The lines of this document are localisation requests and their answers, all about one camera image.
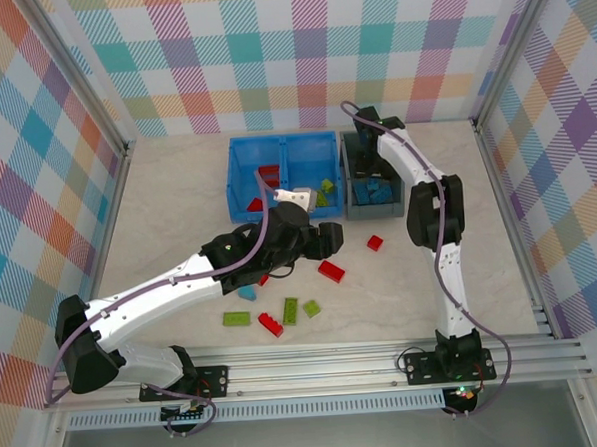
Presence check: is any blue plastic bin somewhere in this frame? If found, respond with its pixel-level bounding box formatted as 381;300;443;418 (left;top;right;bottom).
222;133;290;223
279;129;345;221

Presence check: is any grey plastic bin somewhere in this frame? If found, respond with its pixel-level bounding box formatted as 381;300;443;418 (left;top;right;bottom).
339;127;407;222

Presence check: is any small control board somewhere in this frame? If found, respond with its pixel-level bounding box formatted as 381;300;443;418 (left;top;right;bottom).
441;383;479;416
160;401;210;428

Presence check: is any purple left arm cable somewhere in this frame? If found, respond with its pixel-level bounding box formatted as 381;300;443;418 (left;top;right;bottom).
34;170;290;443

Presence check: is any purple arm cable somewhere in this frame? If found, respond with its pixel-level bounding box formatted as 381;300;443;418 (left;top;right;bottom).
340;92;516;423
34;170;290;443

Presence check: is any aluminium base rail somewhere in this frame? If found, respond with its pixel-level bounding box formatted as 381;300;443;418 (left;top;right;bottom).
42;327;593;413

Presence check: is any aluminium side rail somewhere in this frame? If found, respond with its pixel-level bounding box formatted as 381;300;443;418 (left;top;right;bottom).
472;114;559;345
28;139;150;411

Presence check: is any white slotted cable tray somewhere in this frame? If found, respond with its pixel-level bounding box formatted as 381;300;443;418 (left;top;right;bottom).
67;393;448;432

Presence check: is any aluminium frame post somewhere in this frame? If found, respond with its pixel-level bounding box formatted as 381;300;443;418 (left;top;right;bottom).
18;0;137;167
464;0;573;133

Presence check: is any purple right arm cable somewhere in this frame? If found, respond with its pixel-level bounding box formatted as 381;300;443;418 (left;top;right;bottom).
340;92;516;423

